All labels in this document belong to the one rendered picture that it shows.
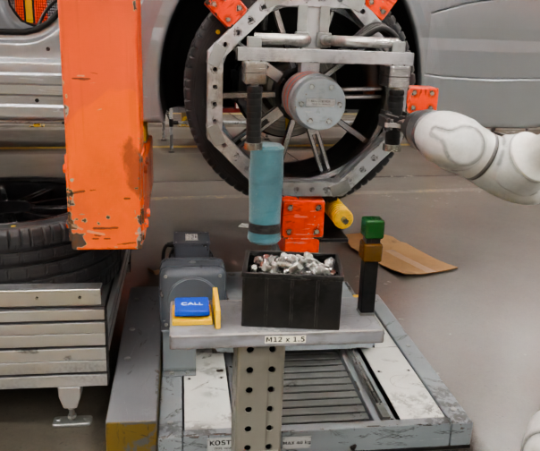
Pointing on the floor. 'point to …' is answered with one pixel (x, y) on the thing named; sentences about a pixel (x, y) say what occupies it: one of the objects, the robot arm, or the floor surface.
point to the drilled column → (257, 398)
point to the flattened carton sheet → (403, 257)
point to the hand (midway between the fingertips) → (393, 117)
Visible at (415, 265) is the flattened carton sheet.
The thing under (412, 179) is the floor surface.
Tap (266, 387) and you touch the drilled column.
